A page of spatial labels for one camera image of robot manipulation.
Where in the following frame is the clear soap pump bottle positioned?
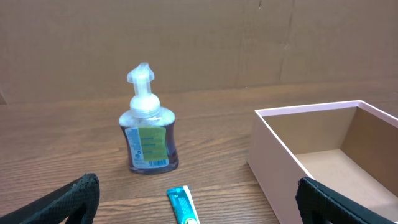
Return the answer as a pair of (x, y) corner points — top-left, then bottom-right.
(119, 62), (179, 174)

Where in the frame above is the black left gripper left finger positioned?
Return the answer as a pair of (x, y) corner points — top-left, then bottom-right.
(1, 173), (100, 224)

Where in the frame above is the teal toothpaste tube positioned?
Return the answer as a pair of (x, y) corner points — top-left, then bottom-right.
(166, 185), (200, 224)

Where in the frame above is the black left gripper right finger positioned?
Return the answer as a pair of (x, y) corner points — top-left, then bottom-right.
(295, 177), (394, 224)

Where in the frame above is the pink cardboard box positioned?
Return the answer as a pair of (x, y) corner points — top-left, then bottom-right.
(248, 100), (397, 223)

